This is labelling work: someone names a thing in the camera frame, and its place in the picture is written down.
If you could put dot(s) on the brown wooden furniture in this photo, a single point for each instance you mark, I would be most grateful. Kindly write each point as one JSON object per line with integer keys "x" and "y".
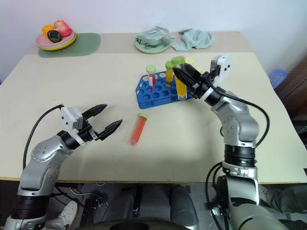
{"x": 296, "y": 83}

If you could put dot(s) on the red toy fruit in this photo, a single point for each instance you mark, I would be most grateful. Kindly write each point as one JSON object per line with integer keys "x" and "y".
{"x": 65, "y": 33}

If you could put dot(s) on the stack of coloured plates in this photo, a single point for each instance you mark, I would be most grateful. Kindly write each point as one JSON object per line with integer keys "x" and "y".
{"x": 64, "y": 43}

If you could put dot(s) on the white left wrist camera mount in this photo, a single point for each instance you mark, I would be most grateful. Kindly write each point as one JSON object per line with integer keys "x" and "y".
{"x": 69, "y": 118}

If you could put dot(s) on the white shoe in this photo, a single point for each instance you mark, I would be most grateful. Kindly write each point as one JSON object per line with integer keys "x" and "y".
{"x": 69, "y": 212}

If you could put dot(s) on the dark rounded shape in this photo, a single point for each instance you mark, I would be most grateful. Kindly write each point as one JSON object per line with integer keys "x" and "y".
{"x": 183, "y": 203}
{"x": 122, "y": 201}

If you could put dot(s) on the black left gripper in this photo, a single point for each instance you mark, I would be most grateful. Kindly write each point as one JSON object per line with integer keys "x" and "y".
{"x": 87, "y": 134}

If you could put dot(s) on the red test tube green cap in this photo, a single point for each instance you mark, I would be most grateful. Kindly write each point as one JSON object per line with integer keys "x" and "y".
{"x": 151, "y": 80}

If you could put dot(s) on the black and green toy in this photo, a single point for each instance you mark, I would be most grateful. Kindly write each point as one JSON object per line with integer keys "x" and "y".
{"x": 54, "y": 36}

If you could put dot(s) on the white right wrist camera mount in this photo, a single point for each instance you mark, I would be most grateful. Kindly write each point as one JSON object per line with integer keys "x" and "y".
{"x": 224, "y": 68}

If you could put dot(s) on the blue plastic stool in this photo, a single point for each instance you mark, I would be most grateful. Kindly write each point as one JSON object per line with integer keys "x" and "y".
{"x": 277, "y": 77}

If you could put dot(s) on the blue test tube rack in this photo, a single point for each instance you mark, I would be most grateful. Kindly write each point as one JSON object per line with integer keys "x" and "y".
{"x": 158, "y": 94}

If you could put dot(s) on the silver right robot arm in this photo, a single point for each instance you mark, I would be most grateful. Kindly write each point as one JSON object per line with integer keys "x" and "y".
{"x": 239, "y": 122}

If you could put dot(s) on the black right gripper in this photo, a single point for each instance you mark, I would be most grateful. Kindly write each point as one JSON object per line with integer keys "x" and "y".
{"x": 202, "y": 85}

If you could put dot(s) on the light green cloth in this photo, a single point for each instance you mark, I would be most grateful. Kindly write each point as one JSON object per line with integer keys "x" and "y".
{"x": 196, "y": 39}

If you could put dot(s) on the dark rounded base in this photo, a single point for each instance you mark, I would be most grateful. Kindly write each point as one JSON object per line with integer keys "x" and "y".
{"x": 134, "y": 226}

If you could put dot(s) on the light green plate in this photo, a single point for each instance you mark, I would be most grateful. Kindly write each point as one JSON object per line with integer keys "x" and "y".
{"x": 153, "y": 49}

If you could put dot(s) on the grey trouser leg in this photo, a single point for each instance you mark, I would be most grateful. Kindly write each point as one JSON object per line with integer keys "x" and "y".
{"x": 285, "y": 198}

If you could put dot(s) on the green placemat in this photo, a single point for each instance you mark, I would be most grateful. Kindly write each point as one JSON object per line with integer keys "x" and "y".
{"x": 84, "y": 45}

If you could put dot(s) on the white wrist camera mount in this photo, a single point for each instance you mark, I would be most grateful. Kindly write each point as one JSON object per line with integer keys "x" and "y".
{"x": 224, "y": 68}
{"x": 69, "y": 118}

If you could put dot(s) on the yellow test tube green cap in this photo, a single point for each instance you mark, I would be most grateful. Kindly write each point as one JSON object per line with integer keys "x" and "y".
{"x": 169, "y": 72}
{"x": 181, "y": 89}

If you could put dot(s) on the yellow toy fruit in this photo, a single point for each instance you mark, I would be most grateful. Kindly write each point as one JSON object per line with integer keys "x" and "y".
{"x": 46, "y": 29}

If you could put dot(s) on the pink toy food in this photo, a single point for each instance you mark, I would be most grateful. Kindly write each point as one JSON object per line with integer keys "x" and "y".
{"x": 61, "y": 24}

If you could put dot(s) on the orange-red test tube green cap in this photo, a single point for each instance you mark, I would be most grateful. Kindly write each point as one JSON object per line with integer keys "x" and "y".
{"x": 137, "y": 130}

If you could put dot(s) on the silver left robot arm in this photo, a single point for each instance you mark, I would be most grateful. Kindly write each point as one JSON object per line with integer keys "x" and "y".
{"x": 39, "y": 165}

